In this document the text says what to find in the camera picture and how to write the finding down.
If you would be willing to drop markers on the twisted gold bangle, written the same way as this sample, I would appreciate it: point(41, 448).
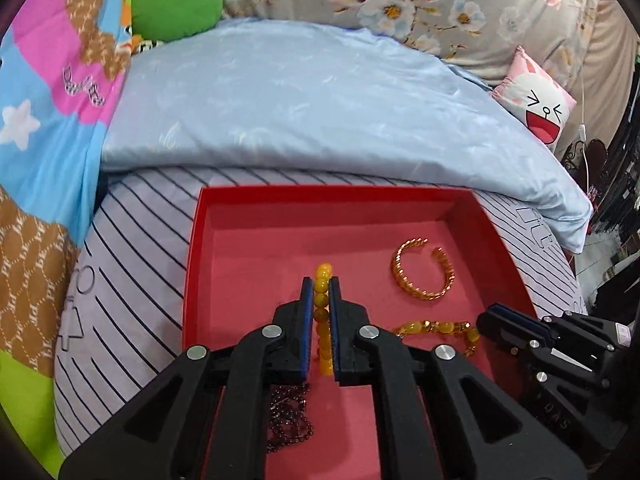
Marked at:
point(396, 266)

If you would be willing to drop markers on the striped grey bed sheet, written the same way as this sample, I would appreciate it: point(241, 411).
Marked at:
point(135, 270)

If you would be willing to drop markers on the green pillow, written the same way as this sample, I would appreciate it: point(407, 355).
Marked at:
point(175, 7)

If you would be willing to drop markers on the light blue quilt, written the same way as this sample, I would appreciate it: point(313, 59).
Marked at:
point(300, 100)

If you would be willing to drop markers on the colourful cartoon blanket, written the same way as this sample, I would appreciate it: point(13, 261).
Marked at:
point(45, 110)

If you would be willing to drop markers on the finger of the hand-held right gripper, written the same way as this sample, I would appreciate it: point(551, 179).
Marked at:
point(500, 332)
point(517, 318)

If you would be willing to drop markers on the pink rabbit face cushion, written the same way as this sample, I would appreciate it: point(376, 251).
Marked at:
point(545, 105)

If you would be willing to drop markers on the dark ornate metal frame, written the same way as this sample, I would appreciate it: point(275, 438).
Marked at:
point(592, 152)

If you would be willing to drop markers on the black and white striped pillow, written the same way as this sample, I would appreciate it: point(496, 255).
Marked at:
point(142, 45)

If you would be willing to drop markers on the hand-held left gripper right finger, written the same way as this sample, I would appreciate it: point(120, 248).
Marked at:
point(335, 332)

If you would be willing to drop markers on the red jewelry tray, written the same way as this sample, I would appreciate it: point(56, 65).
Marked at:
point(260, 240)

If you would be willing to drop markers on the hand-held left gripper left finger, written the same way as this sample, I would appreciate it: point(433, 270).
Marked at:
point(305, 332)

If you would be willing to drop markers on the beige cloth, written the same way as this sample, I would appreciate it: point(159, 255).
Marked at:
point(607, 60)

